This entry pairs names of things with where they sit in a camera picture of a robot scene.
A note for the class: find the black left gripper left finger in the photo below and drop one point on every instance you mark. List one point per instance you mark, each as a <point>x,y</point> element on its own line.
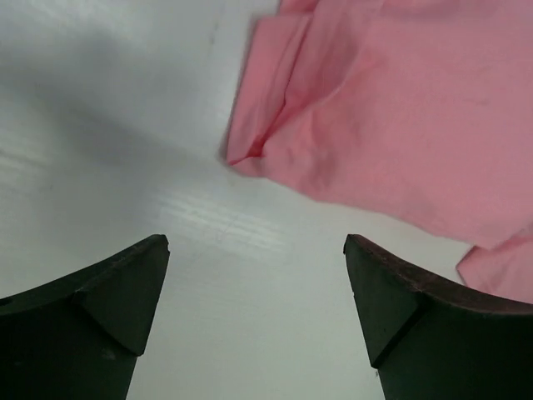
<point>80,336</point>

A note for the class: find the pink t-shirt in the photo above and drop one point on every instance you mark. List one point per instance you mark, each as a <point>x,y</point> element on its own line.
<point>421,110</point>

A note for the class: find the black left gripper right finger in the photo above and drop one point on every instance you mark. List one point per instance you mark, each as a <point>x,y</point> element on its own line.
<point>431,338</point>

